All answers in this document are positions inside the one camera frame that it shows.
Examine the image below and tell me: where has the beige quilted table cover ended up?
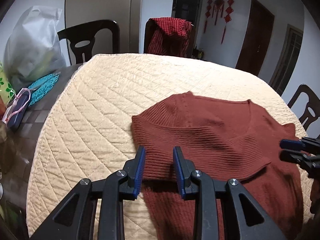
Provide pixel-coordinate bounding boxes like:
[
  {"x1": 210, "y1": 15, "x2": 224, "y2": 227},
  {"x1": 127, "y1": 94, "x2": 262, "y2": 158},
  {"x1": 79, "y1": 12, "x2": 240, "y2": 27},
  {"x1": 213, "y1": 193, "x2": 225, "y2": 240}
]
[{"x1": 27, "y1": 54, "x2": 312, "y2": 239}]

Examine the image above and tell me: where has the teal lace mat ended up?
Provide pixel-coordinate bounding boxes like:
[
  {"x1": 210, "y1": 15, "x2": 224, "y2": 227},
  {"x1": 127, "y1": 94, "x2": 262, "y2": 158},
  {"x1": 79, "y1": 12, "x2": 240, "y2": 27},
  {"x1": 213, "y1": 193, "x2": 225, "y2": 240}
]
[{"x1": 28, "y1": 72, "x2": 60, "y2": 106}]

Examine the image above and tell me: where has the navy pouch with pink cord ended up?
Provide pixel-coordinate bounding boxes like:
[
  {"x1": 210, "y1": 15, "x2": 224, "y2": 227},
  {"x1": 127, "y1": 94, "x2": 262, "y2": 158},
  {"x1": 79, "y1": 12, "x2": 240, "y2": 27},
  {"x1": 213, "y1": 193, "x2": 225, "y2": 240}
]
[{"x1": 2, "y1": 88, "x2": 31, "y2": 131}]

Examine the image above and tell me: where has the green leaf patterned bag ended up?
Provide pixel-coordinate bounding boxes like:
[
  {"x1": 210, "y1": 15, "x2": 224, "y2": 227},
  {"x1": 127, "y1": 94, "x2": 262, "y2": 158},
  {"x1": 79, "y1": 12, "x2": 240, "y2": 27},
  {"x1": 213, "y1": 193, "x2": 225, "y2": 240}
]
[{"x1": 0, "y1": 63, "x2": 16, "y2": 105}]

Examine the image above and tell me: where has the dark open doorway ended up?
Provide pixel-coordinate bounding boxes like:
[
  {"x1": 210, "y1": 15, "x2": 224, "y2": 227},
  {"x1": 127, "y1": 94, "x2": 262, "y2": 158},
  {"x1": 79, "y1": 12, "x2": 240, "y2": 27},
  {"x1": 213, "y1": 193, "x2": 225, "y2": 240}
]
[{"x1": 171, "y1": 0, "x2": 203, "y2": 57}]

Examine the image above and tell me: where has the translucent white plastic bag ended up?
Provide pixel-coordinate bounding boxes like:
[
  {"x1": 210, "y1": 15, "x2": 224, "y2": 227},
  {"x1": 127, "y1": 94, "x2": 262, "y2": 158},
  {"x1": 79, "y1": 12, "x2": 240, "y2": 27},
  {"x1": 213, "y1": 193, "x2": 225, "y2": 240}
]
[{"x1": 3, "y1": 5, "x2": 66, "y2": 91}]

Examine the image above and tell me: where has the dark wooden chair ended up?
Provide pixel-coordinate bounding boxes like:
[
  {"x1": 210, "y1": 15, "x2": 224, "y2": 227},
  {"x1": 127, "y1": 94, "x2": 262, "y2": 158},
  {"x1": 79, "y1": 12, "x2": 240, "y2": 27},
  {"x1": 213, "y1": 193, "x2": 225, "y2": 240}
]
[
  {"x1": 57, "y1": 20, "x2": 120, "y2": 64},
  {"x1": 288, "y1": 84, "x2": 320, "y2": 131}
]

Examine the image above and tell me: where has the dark wooden chair right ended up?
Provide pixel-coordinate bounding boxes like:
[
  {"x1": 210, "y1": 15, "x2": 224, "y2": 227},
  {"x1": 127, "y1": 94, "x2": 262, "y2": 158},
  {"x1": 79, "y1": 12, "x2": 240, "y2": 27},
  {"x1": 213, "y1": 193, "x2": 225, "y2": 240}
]
[{"x1": 288, "y1": 84, "x2": 320, "y2": 131}]

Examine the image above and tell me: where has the red chinese knot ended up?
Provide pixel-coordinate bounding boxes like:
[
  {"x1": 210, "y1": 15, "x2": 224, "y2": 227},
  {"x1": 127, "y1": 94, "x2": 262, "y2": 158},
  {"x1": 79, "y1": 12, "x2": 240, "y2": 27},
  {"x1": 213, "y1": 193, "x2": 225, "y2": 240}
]
[
  {"x1": 221, "y1": 0, "x2": 234, "y2": 43},
  {"x1": 212, "y1": 0, "x2": 225, "y2": 25},
  {"x1": 203, "y1": 0, "x2": 213, "y2": 33}
]

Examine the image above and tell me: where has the red checkered garment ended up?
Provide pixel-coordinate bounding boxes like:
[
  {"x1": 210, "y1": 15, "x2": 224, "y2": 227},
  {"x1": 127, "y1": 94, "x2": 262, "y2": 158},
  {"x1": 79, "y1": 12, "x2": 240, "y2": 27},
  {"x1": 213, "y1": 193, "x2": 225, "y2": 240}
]
[{"x1": 147, "y1": 17, "x2": 193, "y2": 58}]

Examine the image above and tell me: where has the red Chinese knot right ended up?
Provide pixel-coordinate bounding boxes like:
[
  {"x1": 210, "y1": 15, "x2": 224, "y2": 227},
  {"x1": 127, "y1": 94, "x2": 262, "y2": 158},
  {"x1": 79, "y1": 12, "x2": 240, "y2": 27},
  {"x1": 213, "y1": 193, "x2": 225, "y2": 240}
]
[{"x1": 221, "y1": 0, "x2": 234, "y2": 43}]

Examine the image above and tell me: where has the dark wooden chair left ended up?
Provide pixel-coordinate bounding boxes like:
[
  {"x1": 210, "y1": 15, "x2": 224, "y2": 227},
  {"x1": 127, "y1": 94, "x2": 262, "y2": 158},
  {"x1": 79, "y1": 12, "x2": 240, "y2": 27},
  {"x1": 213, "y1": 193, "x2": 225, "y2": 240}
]
[{"x1": 57, "y1": 20, "x2": 120, "y2": 64}]

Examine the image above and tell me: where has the red Chinese knot left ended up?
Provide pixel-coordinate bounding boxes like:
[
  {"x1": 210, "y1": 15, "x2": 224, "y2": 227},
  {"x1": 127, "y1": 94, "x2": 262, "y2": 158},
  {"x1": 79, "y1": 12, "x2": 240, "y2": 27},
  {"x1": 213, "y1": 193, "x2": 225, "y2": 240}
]
[{"x1": 203, "y1": 0, "x2": 213, "y2": 33}]

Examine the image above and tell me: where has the window with grille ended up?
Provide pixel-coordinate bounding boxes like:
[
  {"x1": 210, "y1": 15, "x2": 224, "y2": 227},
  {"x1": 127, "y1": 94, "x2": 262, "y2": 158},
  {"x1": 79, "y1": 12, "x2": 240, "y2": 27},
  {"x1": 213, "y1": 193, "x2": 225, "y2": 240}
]
[{"x1": 269, "y1": 24, "x2": 303, "y2": 96}]

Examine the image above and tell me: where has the red Chinese knot middle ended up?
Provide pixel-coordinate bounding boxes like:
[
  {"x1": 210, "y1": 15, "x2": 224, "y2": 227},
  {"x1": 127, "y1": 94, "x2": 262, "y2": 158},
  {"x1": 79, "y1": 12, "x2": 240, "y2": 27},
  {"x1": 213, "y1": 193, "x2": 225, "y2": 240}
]
[{"x1": 212, "y1": 0, "x2": 225, "y2": 25}]

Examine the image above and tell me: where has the rust red knit sweater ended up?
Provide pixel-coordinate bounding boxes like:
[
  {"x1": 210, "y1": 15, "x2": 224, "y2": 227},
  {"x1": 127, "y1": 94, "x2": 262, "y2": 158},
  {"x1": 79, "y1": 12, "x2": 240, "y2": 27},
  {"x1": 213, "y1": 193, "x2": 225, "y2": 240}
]
[{"x1": 131, "y1": 92, "x2": 304, "y2": 239}]

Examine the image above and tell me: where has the beige refrigerator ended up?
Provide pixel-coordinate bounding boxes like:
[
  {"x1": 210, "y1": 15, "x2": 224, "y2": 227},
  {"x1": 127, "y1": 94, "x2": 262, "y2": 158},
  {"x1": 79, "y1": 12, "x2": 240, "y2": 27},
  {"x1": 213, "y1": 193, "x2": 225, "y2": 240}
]
[{"x1": 65, "y1": 0, "x2": 142, "y2": 53}]

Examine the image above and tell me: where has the dark brown door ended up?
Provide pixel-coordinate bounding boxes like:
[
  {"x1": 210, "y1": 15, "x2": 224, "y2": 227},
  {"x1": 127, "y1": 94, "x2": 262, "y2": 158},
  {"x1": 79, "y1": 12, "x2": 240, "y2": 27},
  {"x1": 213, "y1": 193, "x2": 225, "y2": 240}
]
[{"x1": 236, "y1": 0, "x2": 274, "y2": 76}]

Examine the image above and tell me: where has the chair with red garment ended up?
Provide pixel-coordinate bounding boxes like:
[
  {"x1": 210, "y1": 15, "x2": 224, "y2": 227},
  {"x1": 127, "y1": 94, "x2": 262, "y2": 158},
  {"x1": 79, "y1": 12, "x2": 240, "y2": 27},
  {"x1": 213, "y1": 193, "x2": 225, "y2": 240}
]
[{"x1": 143, "y1": 17, "x2": 196, "y2": 59}]

